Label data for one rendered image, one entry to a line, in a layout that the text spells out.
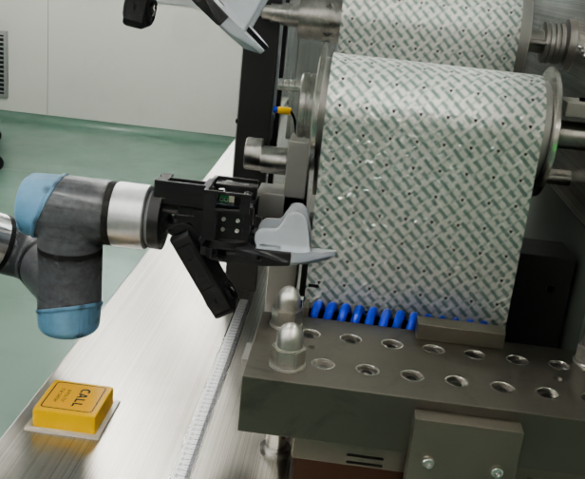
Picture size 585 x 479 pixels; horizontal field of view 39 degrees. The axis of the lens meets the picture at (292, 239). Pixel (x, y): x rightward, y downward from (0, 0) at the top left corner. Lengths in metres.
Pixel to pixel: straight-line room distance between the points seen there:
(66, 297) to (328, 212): 0.32
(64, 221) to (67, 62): 5.95
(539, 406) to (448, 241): 0.22
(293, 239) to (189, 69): 5.74
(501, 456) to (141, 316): 0.60
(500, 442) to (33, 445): 0.48
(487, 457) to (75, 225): 0.50
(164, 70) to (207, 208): 5.78
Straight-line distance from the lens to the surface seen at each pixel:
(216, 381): 1.06
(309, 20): 1.19
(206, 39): 6.60
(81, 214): 0.96
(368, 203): 0.94
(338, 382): 0.81
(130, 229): 0.95
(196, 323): 1.22
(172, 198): 0.95
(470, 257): 0.96
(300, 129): 0.96
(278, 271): 1.05
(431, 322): 0.93
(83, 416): 0.94
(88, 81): 6.87
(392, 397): 0.81
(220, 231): 0.94
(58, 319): 1.01
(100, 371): 1.08
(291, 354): 0.81
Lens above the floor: 1.41
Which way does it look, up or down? 18 degrees down
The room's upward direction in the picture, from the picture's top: 6 degrees clockwise
